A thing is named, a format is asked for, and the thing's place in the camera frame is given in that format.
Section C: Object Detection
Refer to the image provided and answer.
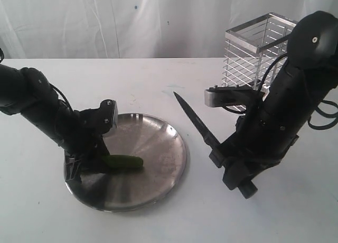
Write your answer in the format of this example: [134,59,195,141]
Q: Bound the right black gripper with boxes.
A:
[209,131,299,199]

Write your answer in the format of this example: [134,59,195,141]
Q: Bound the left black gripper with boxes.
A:
[55,108,110,182]

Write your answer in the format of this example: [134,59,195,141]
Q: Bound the green chili pepper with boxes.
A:
[101,154,144,170]

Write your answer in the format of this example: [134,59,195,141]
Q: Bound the black knife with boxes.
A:
[173,91,220,148]

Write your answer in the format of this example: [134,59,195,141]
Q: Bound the wire metal utensil holder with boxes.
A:
[222,12,297,89]

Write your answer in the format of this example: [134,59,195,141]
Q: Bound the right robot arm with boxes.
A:
[204,11,337,198]

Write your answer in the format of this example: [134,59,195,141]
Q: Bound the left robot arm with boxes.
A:
[1,65,117,181]

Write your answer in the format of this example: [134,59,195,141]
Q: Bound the round stainless steel plate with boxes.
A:
[65,113,190,212]

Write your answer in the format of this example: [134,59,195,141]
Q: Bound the white backdrop curtain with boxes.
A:
[1,0,337,59]

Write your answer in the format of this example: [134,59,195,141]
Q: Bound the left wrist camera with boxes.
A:
[98,99,118,134]

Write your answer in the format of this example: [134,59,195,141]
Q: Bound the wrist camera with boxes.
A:
[98,99,118,134]
[204,85,265,114]

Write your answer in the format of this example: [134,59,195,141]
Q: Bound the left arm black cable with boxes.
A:
[0,47,72,114]

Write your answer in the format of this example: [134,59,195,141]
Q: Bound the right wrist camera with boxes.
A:
[204,85,265,114]

